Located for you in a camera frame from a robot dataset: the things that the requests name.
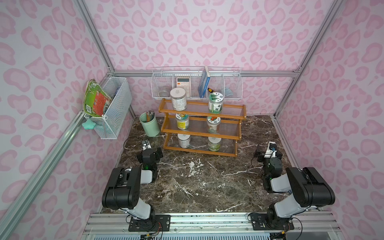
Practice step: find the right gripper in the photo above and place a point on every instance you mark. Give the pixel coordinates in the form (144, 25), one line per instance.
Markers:
(267, 154)

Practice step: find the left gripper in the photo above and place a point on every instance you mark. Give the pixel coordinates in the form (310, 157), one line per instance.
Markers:
(149, 151)

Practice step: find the sunflower lid seed jar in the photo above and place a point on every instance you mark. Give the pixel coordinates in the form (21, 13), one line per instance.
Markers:
(182, 121)

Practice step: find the green label jar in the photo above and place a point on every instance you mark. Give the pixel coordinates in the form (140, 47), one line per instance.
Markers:
(214, 144)

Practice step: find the tall white-lid seed jar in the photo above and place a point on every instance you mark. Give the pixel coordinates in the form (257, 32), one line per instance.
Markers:
(178, 99)

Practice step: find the tomato lid seed jar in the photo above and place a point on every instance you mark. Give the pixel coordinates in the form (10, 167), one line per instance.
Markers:
(213, 124)

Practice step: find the green leaf lid seed jar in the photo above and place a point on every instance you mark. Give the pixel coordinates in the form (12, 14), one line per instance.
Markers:
(215, 103)

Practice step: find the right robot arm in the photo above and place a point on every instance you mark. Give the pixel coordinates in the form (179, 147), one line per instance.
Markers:
(307, 188)

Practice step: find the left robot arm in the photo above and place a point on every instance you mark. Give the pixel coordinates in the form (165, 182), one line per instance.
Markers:
(122, 191)

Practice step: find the white-lid jar bottom left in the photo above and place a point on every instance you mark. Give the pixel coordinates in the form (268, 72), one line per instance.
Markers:
(184, 140)

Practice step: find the wooden three-tier shelf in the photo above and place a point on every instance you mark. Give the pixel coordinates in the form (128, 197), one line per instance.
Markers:
(229, 129)

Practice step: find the mint green pencil cup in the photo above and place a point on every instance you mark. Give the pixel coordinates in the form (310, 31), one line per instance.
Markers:
(152, 128)

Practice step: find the coloured pencils bundle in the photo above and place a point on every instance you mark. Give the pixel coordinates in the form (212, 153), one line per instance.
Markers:
(150, 115)

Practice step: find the white mesh side basket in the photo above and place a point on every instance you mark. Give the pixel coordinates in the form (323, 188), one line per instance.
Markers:
(109, 125)

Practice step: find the clear tape roll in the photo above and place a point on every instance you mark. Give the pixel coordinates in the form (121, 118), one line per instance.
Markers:
(164, 93)

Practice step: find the mint star-shaped hook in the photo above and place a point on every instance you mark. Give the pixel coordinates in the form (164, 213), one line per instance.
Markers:
(88, 124)

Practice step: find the green red children's book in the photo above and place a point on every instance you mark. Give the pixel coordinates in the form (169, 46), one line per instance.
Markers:
(96, 101)

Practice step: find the pink white calculator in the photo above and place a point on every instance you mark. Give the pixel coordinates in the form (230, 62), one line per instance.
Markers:
(185, 83)

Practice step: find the grey blue cloth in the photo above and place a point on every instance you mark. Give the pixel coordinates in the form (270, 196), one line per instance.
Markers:
(228, 92)

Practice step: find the blue book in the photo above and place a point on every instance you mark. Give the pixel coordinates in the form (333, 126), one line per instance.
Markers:
(203, 86)

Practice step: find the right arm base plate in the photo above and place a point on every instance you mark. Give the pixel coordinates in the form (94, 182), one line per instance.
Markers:
(267, 222)

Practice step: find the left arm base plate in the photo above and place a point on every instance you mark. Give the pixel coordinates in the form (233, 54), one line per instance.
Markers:
(151, 224)

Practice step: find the white wire wall basket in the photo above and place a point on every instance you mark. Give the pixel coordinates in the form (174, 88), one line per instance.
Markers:
(164, 78)

